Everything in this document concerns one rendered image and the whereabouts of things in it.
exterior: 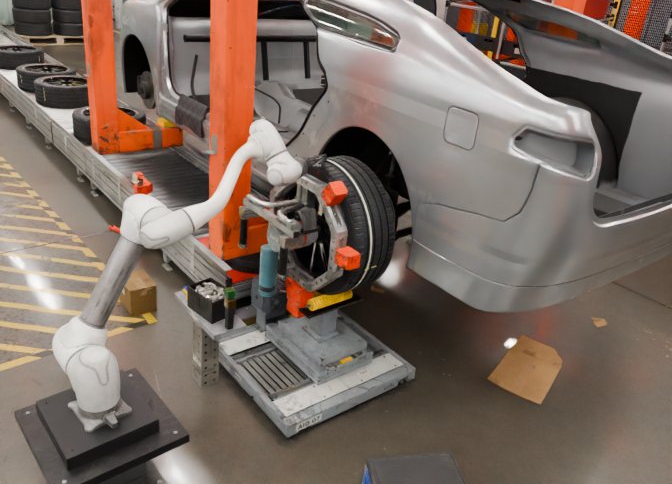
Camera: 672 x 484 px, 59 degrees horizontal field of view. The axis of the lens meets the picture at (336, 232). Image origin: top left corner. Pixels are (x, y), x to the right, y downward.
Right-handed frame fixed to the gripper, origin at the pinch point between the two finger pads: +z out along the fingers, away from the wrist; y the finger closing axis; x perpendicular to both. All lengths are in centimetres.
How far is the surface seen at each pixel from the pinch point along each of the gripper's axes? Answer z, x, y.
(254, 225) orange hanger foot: 15, -46, -49
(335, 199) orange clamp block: -18.8, -12.6, 16.9
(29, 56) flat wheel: 319, 7, -615
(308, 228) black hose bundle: -29.7, -23.9, 9.7
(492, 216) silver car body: -11, -12, 83
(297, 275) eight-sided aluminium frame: -9, -57, -8
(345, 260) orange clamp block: -25, -37, 25
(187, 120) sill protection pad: 104, -11, -167
